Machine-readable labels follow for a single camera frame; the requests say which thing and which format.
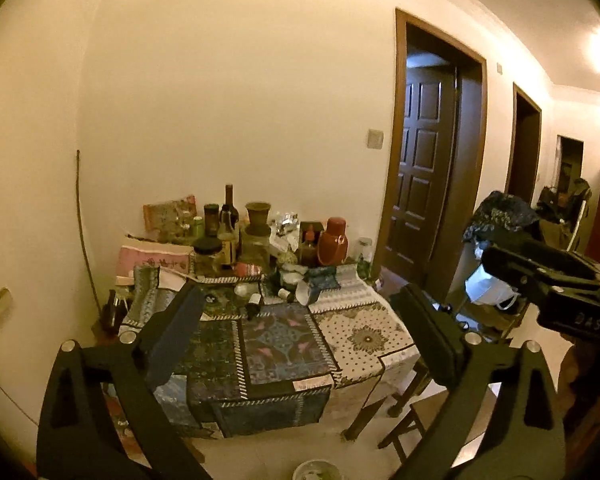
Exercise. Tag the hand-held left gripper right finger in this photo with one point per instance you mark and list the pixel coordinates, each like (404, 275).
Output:
(420, 325)

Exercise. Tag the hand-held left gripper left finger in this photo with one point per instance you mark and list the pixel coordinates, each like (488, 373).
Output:
(180, 325)

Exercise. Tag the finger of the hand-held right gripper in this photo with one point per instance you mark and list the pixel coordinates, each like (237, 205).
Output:
(565, 257)
(520, 272)

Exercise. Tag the white plastic bowl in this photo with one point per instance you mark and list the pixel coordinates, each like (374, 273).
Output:
(316, 471)

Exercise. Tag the person's right forearm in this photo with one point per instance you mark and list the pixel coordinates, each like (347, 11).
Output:
(587, 390)

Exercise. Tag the white plastic bag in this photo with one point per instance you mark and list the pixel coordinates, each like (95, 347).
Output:
(490, 285)

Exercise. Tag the olive jacket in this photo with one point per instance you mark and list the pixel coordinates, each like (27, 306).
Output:
(562, 210)

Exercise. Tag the dark patterned cloth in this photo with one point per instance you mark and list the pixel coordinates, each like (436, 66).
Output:
(500, 215)

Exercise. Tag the pink cardboard box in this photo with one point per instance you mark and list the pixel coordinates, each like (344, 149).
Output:
(152, 257)

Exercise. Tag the dark-lidded glass jar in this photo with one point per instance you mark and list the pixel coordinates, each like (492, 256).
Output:
(207, 257)

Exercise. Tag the green leafy plant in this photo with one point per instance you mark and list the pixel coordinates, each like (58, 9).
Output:
(365, 270)

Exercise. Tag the red striped packet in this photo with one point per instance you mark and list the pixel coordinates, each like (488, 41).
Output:
(248, 270)

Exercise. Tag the clear glass jar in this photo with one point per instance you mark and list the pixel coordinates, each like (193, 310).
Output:
(364, 251)

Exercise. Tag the small open doorway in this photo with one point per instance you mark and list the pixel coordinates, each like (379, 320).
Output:
(569, 162)

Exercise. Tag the yellow liquid bottle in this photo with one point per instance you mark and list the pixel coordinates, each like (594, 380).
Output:
(227, 240)

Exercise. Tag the patchwork tablecloth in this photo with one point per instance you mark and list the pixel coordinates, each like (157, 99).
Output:
(280, 355)

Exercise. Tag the large glass jar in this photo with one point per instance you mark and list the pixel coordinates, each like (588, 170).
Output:
(255, 250)

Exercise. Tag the printed snack packet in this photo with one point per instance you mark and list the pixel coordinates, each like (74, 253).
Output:
(170, 217)

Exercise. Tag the brown jar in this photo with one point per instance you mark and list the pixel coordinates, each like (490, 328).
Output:
(211, 220)

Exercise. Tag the light wooden stool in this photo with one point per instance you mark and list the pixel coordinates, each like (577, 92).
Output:
(402, 435)

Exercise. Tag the wooden table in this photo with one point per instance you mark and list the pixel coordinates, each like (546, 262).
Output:
(360, 421)

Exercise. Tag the white paper cup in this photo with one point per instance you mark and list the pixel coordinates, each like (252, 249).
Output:
(307, 292)

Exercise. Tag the red thermos jug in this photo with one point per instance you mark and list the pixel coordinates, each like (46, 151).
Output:
(332, 242)

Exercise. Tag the dark wooden door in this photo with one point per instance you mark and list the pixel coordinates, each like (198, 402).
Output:
(420, 180)
(475, 160)

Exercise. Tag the dark wine bottle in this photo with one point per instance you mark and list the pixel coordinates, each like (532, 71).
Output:
(229, 205)

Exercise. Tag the brown ceramic vase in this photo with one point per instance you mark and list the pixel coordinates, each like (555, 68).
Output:
(258, 217)

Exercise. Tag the small red-capped bottle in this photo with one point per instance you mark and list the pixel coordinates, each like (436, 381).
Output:
(308, 245)

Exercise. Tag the thin wooden stick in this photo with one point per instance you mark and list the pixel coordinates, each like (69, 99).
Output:
(82, 225)

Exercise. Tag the silver foil wrapping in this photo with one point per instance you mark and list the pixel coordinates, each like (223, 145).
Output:
(286, 225)

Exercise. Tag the narrow brown doorway frame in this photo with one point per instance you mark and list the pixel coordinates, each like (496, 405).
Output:
(535, 150)

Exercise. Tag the wall light switch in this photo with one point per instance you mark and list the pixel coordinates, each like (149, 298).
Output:
(374, 138)

